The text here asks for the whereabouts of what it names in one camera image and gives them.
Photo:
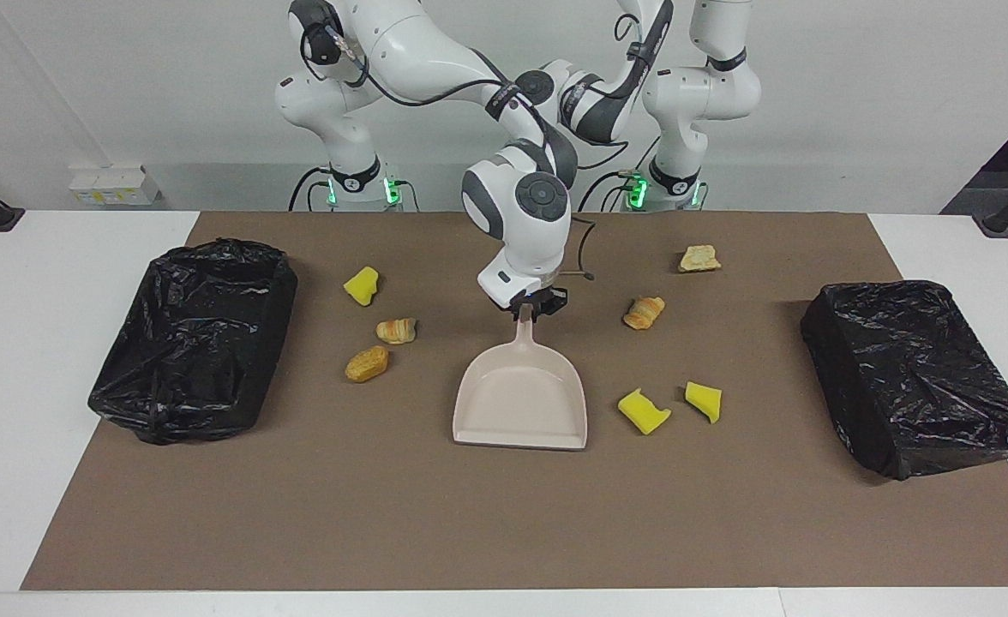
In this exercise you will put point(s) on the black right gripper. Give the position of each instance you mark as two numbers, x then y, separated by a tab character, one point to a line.
542	300

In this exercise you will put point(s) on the beige plastic dustpan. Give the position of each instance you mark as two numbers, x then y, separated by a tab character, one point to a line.
521	403

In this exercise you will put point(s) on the striped toy croissant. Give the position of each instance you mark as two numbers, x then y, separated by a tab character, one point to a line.
644	313
397	331

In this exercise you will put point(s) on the large yellow sponge piece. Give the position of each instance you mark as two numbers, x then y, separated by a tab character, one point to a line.
641	411

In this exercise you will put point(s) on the pale toy toast piece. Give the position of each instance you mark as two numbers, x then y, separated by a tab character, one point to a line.
698	259

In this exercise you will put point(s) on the small yellow sponge piece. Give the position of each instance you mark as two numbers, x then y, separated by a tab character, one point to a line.
704	400
362	285

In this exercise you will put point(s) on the brown toy bread roll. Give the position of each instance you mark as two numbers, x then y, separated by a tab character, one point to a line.
367	364

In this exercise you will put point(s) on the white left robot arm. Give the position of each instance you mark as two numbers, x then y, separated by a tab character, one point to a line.
701	94

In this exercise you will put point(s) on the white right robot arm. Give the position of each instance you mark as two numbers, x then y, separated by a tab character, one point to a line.
435	51

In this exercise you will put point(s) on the bin lined with black bag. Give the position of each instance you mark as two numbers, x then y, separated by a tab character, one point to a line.
915	377
187	343

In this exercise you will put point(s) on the brown table mat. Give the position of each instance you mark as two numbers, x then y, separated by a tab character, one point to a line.
504	514

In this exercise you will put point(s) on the white power strip box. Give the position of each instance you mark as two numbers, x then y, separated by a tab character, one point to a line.
114	184

